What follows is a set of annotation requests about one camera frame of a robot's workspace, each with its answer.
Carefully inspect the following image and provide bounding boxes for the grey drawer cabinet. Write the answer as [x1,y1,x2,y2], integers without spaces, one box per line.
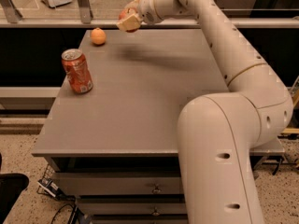
[31,28,285,224]

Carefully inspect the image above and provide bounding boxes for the black chair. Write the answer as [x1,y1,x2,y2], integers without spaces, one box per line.
[0,154,30,222]

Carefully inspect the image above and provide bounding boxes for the wire basket on floor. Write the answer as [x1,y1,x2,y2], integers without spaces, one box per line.
[36,165,64,200]

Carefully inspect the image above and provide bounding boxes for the black floor cable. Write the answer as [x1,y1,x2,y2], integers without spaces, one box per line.
[50,203,78,224]

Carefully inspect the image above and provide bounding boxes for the metal railing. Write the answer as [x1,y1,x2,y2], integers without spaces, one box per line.
[0,0,299,28]

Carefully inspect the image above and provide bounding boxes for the middle grey drawer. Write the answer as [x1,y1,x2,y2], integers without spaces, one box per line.
[77,198,187,216]

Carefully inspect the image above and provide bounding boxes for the orange fruit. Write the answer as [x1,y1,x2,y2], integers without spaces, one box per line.
[91,28,107,45]

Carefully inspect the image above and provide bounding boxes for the top grey drawer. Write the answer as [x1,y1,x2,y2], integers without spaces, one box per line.
[52,172,183,196]

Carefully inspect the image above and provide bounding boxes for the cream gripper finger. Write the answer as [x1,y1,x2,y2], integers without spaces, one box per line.
[124,0,141,10]
[117,14,142,33]

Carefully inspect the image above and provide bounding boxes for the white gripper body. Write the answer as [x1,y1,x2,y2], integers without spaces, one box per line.
[137,0,161,24]

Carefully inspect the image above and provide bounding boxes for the red soda can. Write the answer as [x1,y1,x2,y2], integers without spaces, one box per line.
[61,49,93,94]

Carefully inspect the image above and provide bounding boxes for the grey drawer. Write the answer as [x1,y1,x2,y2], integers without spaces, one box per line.
[77,198,187,216]
[52,172,183,196]

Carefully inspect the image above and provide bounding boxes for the red apple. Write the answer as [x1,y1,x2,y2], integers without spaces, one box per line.
[117,8,140,33]

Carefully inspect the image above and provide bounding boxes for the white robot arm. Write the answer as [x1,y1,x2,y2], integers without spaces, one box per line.
[117,0,293,224]

